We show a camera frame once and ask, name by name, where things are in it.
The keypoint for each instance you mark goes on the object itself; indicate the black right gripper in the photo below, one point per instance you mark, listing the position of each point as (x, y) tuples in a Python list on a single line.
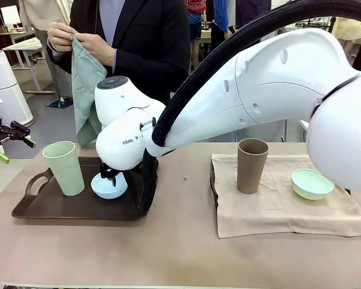
[(106, 167)]

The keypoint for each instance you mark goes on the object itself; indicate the light blue bowl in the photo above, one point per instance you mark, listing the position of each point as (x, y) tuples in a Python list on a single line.
[(108, 192)]

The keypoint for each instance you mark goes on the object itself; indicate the grey green cloth mat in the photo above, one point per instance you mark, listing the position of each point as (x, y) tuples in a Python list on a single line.
[(84, 78)]

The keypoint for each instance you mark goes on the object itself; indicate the beige cloth mat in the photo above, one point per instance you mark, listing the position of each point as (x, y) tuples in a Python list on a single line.
[(273, 210)]

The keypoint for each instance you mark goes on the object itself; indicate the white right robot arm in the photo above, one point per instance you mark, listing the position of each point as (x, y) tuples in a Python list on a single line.
[(273, 84)]

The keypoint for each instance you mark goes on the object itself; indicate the person's right forearm dark sleeve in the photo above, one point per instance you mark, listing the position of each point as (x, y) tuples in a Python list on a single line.
[(61, 61)]

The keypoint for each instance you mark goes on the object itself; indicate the person's left forearm dark sleeve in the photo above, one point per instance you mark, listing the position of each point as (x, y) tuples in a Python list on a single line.
[(150, 66)]

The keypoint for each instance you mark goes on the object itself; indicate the brown plastic serving tray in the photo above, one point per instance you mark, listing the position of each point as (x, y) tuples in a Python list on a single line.
[(63, 207)]

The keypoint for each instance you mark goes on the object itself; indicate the person's right hand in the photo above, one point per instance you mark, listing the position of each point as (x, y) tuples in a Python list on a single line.
[(60, 39)]

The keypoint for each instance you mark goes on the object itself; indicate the person's left hand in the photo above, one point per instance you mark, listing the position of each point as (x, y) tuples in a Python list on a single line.
[(94, 48)]

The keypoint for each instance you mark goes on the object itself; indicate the pale green tall cup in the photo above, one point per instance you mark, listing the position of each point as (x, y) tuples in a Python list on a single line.
[(66, 174)]

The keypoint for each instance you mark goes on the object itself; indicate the bystander beige top grey trousers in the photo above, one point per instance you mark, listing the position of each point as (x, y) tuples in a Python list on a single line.
[(52, 66)]

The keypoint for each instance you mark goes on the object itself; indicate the white desk with metal legs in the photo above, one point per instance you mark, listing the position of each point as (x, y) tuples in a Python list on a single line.
[(27, 48)]

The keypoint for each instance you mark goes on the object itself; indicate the brown tall cup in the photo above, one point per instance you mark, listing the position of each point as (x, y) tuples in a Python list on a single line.
[(251, 171)]

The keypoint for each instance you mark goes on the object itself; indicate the person in dark blazer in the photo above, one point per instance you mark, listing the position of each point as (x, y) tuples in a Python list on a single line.
[(150, 36)]

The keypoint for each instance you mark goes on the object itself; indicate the bystander red shirt blue shorts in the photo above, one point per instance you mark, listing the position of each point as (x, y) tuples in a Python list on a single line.
[(195, 27)]

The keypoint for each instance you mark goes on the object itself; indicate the bystander in blue shirt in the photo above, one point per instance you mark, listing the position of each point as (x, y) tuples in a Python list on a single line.
[(224, 21)]

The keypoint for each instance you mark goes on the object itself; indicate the pale green bowl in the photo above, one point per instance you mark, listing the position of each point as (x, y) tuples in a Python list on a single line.
[(311, 186)]

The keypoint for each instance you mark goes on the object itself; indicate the bystander in yellow garment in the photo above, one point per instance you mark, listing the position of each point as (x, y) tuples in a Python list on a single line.
[(352, 30)]

